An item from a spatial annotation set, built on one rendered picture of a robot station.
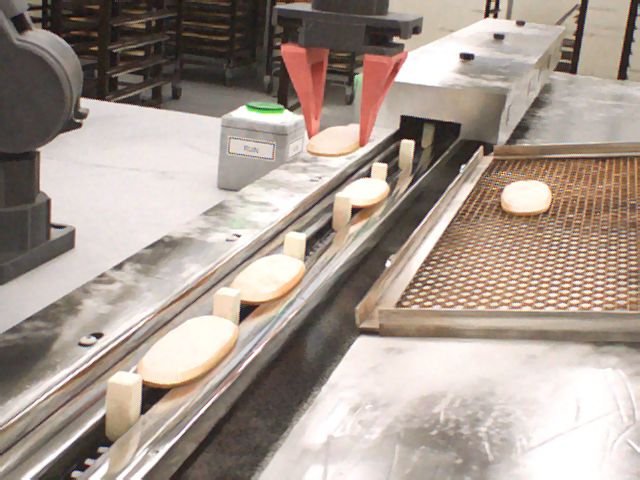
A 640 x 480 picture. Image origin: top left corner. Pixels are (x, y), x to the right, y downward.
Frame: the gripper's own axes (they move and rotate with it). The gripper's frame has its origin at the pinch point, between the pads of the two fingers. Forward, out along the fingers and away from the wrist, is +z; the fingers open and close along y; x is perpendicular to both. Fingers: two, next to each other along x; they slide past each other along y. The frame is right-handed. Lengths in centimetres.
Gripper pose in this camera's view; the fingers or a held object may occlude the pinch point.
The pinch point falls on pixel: (338, 132)
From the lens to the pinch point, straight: 82.4
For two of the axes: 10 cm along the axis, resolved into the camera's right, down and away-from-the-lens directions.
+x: 2.6, -2.5, 9.3
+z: -0.8, 9.6, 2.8
